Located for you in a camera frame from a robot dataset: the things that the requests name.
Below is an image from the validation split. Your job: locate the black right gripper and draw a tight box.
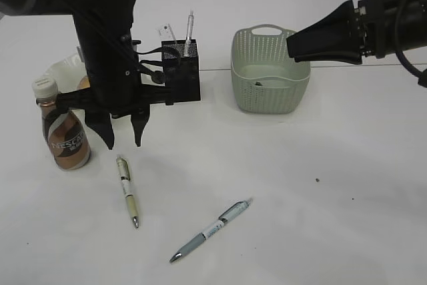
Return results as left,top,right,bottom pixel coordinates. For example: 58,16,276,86
286,0,426,65

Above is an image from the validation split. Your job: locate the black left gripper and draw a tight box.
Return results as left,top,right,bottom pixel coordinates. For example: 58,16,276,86
55,4,173,150

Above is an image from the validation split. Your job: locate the yellow bread loaf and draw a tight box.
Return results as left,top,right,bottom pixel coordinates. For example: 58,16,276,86
77,76,90,90

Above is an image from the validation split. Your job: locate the brown Nescafe coffee bottle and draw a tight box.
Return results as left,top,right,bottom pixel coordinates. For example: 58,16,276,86
32,76,91,171

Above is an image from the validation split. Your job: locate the clear plastic ruler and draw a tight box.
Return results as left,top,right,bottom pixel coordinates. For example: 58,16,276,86
157,23,177,43

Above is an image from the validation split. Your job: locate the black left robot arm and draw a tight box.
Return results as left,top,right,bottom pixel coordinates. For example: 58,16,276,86
1,0,173,148

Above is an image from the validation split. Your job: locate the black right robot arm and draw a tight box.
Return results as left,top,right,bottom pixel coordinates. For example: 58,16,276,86
286,0,426,65

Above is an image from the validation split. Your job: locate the white and green pen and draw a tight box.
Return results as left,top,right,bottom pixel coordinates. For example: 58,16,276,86
116,156,139,229

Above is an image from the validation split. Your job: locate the pale green ruffled glass plate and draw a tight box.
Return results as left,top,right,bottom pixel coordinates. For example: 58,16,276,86
44,53,87,93

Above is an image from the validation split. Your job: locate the green plastic woven basket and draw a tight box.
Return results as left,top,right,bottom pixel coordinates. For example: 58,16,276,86
231,24,311,114

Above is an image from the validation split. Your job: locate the black square pen holder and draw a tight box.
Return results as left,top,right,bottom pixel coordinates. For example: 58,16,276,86
161,39,201,103

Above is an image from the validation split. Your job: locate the blue grey grip pen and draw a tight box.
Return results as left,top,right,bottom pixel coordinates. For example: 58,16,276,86
169,198,253,264

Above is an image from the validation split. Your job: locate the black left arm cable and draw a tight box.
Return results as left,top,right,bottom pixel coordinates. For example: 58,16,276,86
33,0,183,99

